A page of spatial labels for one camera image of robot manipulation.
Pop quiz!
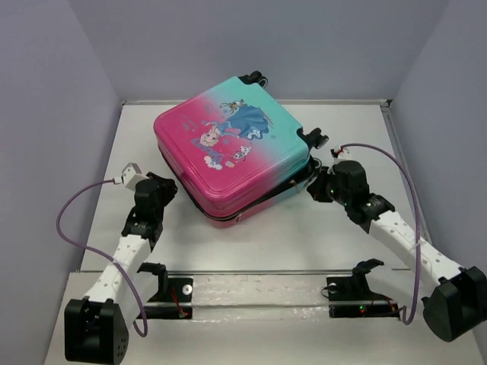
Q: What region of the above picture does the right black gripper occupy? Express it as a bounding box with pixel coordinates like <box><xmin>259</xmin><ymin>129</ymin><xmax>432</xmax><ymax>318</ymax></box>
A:
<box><xmin>305</xmin><ymin>165</ymin><xmax>351</xmax><ymax>207</ymax></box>

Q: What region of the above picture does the pink teal kids suitcase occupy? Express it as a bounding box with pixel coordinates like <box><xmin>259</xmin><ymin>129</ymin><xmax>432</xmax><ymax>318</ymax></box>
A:
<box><xmin>153</xmin><ymin>71</ymin><xmax>329</xmax><ymax>228</ymax></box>

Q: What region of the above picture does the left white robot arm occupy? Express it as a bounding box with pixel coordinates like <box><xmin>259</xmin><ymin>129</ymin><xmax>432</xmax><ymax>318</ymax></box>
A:
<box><xmin>59</xmin><ymin>165</ymin><xmax>177</xmax><ymax>364</ymax></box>

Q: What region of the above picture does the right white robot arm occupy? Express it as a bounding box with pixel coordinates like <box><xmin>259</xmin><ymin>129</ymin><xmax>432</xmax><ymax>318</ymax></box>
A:
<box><xmin>307</xmin><ymin>160</ymin><xmax>486</xmax><ymax>342</ymax></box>

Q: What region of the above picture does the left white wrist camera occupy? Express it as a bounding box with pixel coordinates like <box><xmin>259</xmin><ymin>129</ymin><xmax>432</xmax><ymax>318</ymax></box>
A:
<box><xmin>113</xmin><ymin>163</ymin><xmax>148</xmax><ymax>192</ymax></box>

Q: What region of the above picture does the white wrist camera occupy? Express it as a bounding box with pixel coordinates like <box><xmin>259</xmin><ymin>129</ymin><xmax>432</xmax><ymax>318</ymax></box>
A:
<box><xmin>330</xmin><ymin>146</ymin><xmax>353</xmax><ymax>165</ymax></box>
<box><xmin>113</xmin><ymin>163</ymin><xmax>148</xmax><ymax>192</ymax></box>

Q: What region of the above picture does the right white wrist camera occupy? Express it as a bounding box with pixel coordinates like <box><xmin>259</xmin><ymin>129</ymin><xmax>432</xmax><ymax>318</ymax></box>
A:
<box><xmin>330</xmin><ymin>146</ymin><xmax>353</xmax><ymax>165</ymax></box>

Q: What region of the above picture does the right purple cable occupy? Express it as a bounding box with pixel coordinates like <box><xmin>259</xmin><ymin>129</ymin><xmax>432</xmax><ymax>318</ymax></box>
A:
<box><xmin>338</xmin><ymin>142</ymin><xmax>424</xmax><ymax>326</ymax></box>

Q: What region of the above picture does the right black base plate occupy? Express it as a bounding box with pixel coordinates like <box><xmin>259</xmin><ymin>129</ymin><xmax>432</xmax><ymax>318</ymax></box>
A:
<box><xmin>321</xmin><ymin>275</ymin><xmax>399</xmax><ymax>319</ymax></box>

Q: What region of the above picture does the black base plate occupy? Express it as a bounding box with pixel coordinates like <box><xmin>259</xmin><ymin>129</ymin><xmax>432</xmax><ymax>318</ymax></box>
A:
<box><xmin>145</xmin><ymin>277</ymin><xmax>193</xmax><ymax>320</ymax></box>
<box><xmin>321</xmin><ymin>275</ymin><xmax>399</xmax><ymax>319</ymax></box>

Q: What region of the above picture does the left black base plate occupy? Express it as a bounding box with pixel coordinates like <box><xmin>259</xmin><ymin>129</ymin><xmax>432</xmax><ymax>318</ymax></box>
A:
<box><xmin>145</xmin><ymin>277</ymin><xmax>193</xmax><ymax>320</ymax></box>

